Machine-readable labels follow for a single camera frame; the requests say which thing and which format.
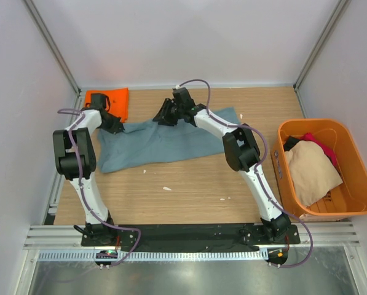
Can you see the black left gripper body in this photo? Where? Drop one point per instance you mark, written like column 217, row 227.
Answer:
column 112, row 125

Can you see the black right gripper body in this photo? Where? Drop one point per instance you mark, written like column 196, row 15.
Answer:
column 171, row 113

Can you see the blue grey t shirt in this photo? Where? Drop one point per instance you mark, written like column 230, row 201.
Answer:
column 148, row 142

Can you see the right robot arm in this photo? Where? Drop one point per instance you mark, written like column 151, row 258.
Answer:
column 241, row 152

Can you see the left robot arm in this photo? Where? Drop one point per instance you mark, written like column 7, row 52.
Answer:
column 75, row 159

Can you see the folded orange t shirt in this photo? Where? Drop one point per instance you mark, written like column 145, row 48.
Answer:
column 118, row 101

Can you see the black garment in basket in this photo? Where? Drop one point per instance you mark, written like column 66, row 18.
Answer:
column 290, row 143

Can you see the red t shirt in basket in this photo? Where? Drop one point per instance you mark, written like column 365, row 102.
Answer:
column 327, row 150

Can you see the beige t shirt in basket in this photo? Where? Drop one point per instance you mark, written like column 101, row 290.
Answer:
column 311, row 171

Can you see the orange plastic basket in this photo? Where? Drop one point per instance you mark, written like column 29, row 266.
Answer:
column 345, row 201

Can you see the left aluminium corner post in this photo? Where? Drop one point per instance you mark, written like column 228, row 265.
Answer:
column 49, row 40

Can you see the aluminium corner post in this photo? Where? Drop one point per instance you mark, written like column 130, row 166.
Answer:
column 49, row 40
column 325, row 34

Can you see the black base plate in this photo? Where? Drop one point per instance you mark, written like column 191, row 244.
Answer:
column 186, row 238

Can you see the aluminium frame rail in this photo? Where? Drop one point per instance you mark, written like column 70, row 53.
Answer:
column 52, row 237

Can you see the white slotted cable duct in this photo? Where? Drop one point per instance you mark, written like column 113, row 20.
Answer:
column 106, row 255

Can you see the right aluminium corner post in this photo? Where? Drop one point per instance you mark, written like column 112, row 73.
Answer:
column 325, row 34

